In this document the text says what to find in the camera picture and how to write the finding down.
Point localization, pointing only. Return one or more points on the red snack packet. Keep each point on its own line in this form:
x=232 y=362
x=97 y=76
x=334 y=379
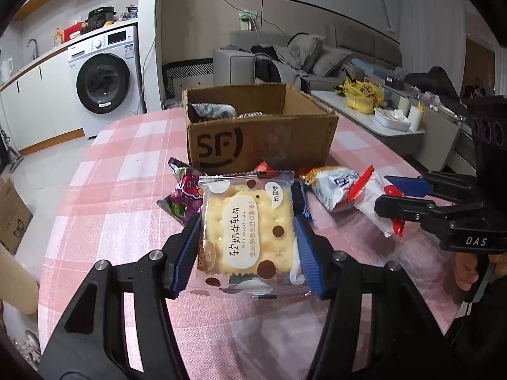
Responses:
x=264 y=168

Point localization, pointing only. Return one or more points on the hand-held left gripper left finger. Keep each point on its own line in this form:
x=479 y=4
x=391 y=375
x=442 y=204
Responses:
x=186 y=257

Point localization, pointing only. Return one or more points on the white blue gold-edged packet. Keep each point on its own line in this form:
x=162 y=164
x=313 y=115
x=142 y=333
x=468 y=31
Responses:
x=332 y=186

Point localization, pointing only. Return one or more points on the white washing machine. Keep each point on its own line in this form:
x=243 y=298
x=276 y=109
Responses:
x=103 y=83

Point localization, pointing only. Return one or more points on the yellow soap bottle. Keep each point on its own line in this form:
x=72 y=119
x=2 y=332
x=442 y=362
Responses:
x=58 y=38

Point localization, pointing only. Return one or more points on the pink checked tablecloth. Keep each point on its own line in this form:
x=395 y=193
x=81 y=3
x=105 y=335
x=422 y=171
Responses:
x=119 y=190

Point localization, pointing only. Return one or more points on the clear biscuit packet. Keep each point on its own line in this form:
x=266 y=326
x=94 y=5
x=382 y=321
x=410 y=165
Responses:
x=245 y=229

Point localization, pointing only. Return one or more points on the grey sofa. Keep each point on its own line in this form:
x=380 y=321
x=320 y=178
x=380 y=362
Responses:
x=233 y=67

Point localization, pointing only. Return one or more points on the purple cartoon snack packet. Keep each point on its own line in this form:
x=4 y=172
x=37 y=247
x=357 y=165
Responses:
x=186 y=190

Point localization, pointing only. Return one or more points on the white base cabinets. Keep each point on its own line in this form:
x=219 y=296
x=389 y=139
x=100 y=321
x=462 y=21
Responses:
x=31 y=103

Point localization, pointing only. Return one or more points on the person's right forearm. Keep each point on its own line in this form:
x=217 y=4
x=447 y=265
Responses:
x=487 y=324

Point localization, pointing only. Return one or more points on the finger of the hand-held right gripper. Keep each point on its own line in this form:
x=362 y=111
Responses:
x=408 y=187
x=396 y=206

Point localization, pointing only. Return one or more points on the white tissue tray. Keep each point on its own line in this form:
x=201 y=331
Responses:
x=392 y=120

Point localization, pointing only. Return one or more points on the curved kitchen faucet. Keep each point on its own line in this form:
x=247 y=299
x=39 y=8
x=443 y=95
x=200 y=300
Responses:
x=33 y=47

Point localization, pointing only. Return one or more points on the grey sofa cushion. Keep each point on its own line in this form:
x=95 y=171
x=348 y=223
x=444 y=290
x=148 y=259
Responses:
x=330 y=61

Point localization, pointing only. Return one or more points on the grey jacket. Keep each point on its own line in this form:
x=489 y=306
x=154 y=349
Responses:
x=289 y=63

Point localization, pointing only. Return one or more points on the white packet with red edge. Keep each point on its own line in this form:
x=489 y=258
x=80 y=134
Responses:
x=376 y=209

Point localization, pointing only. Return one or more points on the yellow plastic bag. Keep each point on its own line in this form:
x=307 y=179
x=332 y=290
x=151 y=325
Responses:
x=362 y=95

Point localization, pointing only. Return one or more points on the white paper cup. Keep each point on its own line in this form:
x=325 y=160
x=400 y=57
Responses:
x=416 y=116

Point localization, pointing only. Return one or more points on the black white patterned panel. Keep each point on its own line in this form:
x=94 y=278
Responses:
x=182 y=75

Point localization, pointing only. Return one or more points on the grey bin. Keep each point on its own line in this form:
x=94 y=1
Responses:
x=439 y=138

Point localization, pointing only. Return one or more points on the wall socket with plugs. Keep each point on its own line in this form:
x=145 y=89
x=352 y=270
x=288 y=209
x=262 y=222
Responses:
x=247 y=19

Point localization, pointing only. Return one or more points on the blue snack packet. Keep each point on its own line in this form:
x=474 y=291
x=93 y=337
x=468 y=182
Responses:
x=299 y=202

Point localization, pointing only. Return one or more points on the white electric kettle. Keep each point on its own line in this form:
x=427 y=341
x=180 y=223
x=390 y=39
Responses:
x=5 y=71

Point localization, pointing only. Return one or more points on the small cardboard floor box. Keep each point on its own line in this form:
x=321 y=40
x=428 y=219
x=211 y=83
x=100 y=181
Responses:
x=14 y=213

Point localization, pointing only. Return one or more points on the person's right hand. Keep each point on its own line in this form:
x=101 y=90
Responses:
x=466 y=271

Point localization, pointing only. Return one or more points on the black pressure cooker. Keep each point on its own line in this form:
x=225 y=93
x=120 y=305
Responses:
x=101 y=16

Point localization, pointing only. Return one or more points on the upright vacuum cleaner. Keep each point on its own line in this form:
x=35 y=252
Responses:
x=10 y=146

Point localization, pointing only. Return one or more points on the dark clothing pile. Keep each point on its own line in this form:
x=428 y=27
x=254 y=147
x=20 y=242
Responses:
x=431 y=83

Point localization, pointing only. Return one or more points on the white coffee table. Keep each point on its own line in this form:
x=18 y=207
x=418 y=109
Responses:
x=356 y=126

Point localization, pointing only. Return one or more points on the red storage box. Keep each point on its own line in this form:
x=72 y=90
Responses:
x=73 y=31

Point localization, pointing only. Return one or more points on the brown cardboard box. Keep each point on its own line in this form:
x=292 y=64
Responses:
x=277 y=142

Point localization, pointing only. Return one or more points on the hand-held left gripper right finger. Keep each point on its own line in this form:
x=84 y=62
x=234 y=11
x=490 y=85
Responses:
x=311 y=261

